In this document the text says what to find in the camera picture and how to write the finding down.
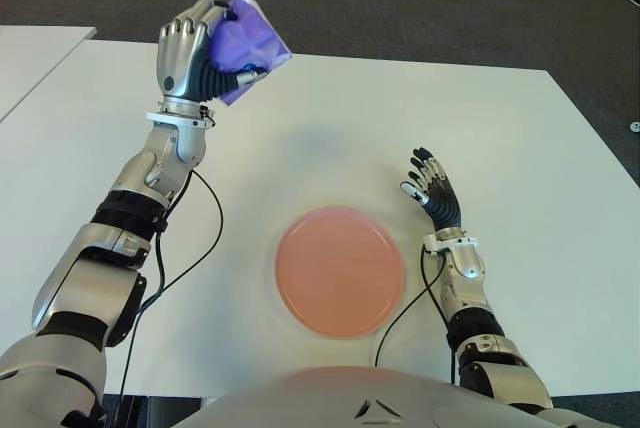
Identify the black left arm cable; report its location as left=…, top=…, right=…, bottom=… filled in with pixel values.
left=112, top=170, right=225, bottom=428

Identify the grey robot torso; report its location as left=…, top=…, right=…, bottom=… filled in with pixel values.
left=169, top=366, right=621, bottom=428

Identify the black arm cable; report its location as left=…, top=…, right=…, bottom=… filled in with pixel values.
left=373, top=245, right=459, bottom=384
left=112, top=170, right=225, bottom=428

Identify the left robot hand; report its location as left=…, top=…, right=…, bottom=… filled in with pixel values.
left=157, top=0, right=269, bottom=105

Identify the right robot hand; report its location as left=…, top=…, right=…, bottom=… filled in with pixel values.
left=398, top=146, right=462, bottom=234

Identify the purple tissue pack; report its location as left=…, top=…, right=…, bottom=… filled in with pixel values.
left=207, top=0, right=293, bottom=108

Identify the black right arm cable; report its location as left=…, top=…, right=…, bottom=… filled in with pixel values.
left=373, top=245, right=459, bottom=384

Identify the pink round plate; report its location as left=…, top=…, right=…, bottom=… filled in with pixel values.
left=274, top=205, right=406, bottom=340

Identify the white side table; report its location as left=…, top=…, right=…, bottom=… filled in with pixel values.
left=0, top=25, right=99, bottom=122

